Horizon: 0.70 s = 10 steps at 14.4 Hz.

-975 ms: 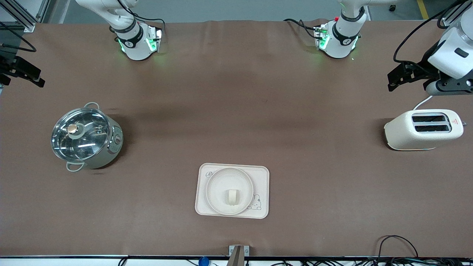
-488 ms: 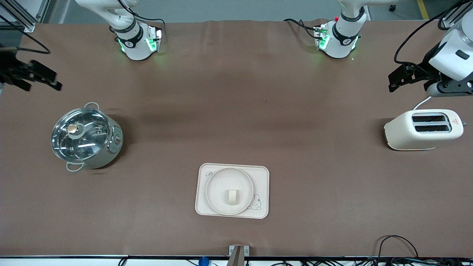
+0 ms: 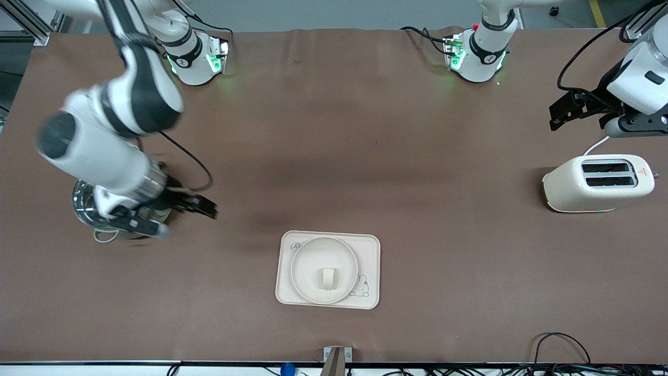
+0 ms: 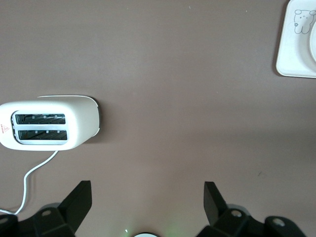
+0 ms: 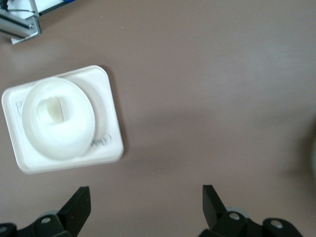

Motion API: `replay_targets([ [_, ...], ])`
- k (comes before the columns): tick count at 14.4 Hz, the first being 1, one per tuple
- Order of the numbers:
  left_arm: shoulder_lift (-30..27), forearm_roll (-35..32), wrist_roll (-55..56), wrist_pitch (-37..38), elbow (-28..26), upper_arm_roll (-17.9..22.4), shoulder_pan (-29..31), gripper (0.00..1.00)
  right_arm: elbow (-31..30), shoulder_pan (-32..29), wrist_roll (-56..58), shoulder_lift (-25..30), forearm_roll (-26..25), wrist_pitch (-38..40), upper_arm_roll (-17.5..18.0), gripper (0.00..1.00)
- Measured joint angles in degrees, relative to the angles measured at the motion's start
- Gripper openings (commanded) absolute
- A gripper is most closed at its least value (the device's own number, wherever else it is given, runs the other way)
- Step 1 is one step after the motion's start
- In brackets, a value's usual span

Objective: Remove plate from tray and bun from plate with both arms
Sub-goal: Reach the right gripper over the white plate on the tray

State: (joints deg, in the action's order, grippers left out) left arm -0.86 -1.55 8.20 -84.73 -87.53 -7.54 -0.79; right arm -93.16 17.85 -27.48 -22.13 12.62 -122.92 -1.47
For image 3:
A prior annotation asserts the black right base cable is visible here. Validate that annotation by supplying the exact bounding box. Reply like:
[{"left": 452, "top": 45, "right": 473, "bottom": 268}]
[{"left": 172, "top": 0, "right": 234, "bottom": 42}]

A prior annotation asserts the black base cable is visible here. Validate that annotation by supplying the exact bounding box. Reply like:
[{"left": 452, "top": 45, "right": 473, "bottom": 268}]
[
  {"left": 172, "top": 0, "right": 234, "bottom": 42},
  {"left": 400, "top": 26, "right": 450, "bottom": 54}
]

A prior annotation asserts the black looped floor cable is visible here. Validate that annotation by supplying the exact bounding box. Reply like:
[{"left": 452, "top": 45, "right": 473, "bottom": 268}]
[{"left": 531, "top": 332, "right": 592, "bottom": 369}]

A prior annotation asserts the steel electric cooking pot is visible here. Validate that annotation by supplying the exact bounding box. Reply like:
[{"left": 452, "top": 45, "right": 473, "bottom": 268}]
[{"left": 72, "top": 178, "right": 176, "bottom": 244}]

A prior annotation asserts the black left base cable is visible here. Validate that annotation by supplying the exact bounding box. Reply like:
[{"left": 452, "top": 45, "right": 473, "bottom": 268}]
[{"left": 400, "top": 26, "right": 450, "bottom": 54}]

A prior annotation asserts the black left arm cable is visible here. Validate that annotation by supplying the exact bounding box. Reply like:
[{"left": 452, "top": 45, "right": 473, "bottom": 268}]
[{"left": 556, "top": 0, "right": 661, "bottom": 108}]

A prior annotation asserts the cream rectangular rabbit tray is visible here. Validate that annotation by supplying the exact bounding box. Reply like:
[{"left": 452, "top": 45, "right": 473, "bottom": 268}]
[{"left": 275, "top": 230, "right": 381, "bottom": 310}]

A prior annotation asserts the white toaster power cord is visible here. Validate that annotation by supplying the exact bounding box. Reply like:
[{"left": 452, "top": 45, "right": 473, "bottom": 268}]
[{"left": 583, "top": 135, "right": 611, "bottom": 157}]

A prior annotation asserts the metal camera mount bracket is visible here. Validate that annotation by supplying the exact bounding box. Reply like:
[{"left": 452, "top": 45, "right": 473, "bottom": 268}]
[{"left": 321, "top": 346, "right": 353, "bottom": 376}]

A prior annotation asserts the brown table cover sheet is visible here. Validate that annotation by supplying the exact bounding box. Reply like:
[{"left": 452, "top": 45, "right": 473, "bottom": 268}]
[{"left": 0, "top": 26, "right": 668, "bottom": 365}]

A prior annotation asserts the glass pot lid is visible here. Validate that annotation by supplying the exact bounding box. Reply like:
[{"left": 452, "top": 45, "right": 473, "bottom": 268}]
[{"left": 72, "top": 179, "right": 105, "bottom": 228}]

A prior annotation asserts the cream two-slot toaster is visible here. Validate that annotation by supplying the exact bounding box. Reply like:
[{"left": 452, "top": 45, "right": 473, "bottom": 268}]
[{"left": 542, "top": 154, "right": 660, "bottom": 214}]

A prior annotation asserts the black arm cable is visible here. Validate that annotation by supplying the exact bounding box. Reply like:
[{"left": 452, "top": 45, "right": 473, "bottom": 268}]
[
  {"left": 157, "top": 130, "right": 214, "bottom": 193},
  {"left": 556, "top": 0, "right": 661, "bottom": 108}
]

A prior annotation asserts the aluminium frame profile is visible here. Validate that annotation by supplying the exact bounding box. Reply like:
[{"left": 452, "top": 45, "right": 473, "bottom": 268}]
[{"left": 0, "top": 0, "right": 66, "bottom": 46}]

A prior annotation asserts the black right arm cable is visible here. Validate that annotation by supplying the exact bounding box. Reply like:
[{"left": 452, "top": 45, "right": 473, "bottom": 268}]
[{"left": 157, "top": 130, "right": 214, "bottom": 193}]

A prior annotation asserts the cream round plate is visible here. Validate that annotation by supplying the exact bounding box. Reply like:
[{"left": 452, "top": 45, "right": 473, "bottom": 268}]
[{"left": 291, "top": 237, "right": 360, "bottom": 305}]

